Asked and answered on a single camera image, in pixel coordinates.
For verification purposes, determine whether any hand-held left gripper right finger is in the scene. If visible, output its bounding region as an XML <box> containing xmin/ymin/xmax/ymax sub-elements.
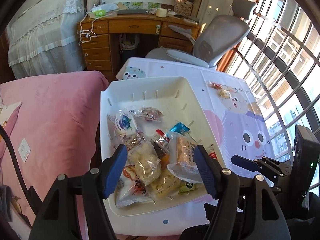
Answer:
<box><xmin>194</xmin><ymin>144</ymin><xmax>292</xmax><ymax>240</ymax></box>

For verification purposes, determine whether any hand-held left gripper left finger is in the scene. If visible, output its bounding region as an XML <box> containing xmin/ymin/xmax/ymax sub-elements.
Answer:
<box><xmin>29</xmin><ymin>144</ymin><xmax>128</xmax><ymax>240</ymax></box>

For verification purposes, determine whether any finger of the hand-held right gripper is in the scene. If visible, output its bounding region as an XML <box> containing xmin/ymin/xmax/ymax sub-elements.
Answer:
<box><xmin>231</xmin><ymin>155</ymin><xmax>293</xmax><ymax>188</ymax></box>
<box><xmin>204</xmin><ymin>202</ymin><xmax>220</xmax><ymax>222</ymax></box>

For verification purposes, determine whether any green snack packet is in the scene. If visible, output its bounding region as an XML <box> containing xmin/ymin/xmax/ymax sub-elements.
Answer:
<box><xmin>179</xmin><ymin>181</ymin><xmax>198</xmax><ymax>193</ymax></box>

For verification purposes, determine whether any white packet with red print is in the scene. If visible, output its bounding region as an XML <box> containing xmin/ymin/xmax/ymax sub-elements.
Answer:
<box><xmin>115</xmin><ymin>164</ymin><xmax>153</xmax><ymax>208</ymax></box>

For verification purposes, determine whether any white and orange biscuit packet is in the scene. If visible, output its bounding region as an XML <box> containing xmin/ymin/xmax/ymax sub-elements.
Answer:
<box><xmin>167</xmin><ymin>133</ymin><xmax>204</xmax><ymax>183</ymax></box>

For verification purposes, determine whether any clear crumbly cookie packet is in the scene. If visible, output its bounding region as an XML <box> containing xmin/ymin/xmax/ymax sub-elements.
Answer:
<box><xmin>147</xmin><ymin>169</ymin><xmax>182</xmax><ymax>200</ymax></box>
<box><xmin>127</xmin><ymin>141</ymin><xmax>162</xmax><ymax>187</ymax></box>

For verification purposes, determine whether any clear nut cluster packet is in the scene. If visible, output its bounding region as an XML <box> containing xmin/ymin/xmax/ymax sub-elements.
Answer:
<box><xmin>134</xmin><ymin>107</ymin><xmax>164</xmax><ymax>122</ymax></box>
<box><xmin>124</xmin><ymin>134</ymin><xmax>147</xmax><ymax>152</ymax></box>

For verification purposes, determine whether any white blueberry print packet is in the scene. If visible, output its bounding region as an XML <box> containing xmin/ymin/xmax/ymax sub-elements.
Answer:
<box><xmin>107</xmin><ymin>107</ymin><xmax>139</xmax><ymax>140</ymax></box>

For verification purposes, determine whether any brown snack packet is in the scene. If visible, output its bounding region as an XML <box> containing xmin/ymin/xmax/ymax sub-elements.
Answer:
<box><xmin>153</xmin><ymin>144</ymin><xmax>170</xmax><ymax>170</ymax></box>

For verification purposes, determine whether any blue candy packet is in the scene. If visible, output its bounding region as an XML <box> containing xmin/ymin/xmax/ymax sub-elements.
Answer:
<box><xmin>169</xmin><ymin>122</ymin><xmax>190</xmax><ymax>133</ymax></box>

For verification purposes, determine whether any red and white label packet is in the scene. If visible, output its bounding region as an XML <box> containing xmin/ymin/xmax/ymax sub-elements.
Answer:
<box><xmin>151</xmin><ymin>129</ymin><xmax>173</xmax><ymax>147</ymax></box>

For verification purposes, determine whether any white plastic tray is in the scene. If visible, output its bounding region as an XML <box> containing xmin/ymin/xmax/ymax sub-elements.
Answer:
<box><xmin>100</xmin><ymin>76</ymin><xmax>227</xmax><ymax>217</ymax></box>

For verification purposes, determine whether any cartoon printed tablecloth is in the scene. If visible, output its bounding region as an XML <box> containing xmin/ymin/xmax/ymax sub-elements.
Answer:
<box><xmin>115</xmin><ymin>57</ymin><xmax>275</xmax><ymax>237</ymax></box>

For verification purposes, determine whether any pink blanket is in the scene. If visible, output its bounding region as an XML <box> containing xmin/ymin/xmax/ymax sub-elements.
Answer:
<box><xmin>0</xmin><ymin>70</ymin><xmax>109</xmax><ymax>240</ymax></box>

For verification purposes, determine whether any white fabric label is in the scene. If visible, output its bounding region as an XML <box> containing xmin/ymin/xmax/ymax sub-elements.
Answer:
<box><xmin>19</xmin><ymin>138</ymin><xmax>32</xmax><ymax>164</ymax></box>

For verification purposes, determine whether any window with metal grille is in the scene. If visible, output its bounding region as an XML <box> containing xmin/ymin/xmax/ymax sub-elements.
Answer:
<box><xmin>217</xmin><ymin>0</ymin><xmax>320</xmax><ymax>195</ymax></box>

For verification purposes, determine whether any printed quilt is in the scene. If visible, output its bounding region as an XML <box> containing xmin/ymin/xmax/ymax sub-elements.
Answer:
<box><xmin>0</xmin><ymin>101</ymin><xmax>23</xmax><ymax>140</ymax></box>

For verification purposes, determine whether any trash bin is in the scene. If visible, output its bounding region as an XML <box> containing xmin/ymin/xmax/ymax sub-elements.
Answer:
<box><xmin>119</xmin><ymin>33</ymin><xmax>140</xmax><ymax>63</ymax></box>

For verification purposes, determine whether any grey office chair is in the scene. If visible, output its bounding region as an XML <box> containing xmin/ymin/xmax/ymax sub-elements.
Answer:
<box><xmin>145</xmin><ymin>0</ymin><xmax>258</xmax><ymax>68</ymax></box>

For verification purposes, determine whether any wooden desk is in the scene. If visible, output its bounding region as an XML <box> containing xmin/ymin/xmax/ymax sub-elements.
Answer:
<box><xmin>77</xmin><ymin>14</ymin><xmax>202</xmax><ymax>72</ymax></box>

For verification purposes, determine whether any white lace cover cloth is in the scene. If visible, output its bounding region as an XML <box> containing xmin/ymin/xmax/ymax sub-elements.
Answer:
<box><xmin>6</xmin><ymin>0</ymin><xmax>88</xmax><ymax>79</ymax></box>

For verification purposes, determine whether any green tissue box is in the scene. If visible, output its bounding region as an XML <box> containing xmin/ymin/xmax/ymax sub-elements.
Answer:
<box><xmin>90</xmin><ymin>7</ymin><xmax>107</xmax><ymax>18</ymax></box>

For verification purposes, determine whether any dark keyboard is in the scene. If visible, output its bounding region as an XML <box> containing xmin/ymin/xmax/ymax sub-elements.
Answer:
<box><xmin>117</xmin><ymin>9</ymin><xmax>148</xmax><ymax>15</ymax></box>

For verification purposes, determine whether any cardboard box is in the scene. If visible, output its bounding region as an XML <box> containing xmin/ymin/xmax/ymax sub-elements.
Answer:
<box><xmin>174</xmin><ymin>2</ymin><xmax>194</xmax><ymax>15</ymax></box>

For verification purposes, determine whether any black cable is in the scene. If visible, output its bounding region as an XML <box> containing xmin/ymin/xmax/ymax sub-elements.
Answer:
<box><xmin>0</xmin><ymin>124</ymin><xmax>43</xmax><ymax>205</ymax></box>

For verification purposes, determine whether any white charger cable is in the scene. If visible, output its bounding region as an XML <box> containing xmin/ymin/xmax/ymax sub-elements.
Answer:
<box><xmin>77</xmin><ymin>5</ymin><xmax>99</xmax><ymax>46</ymax></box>

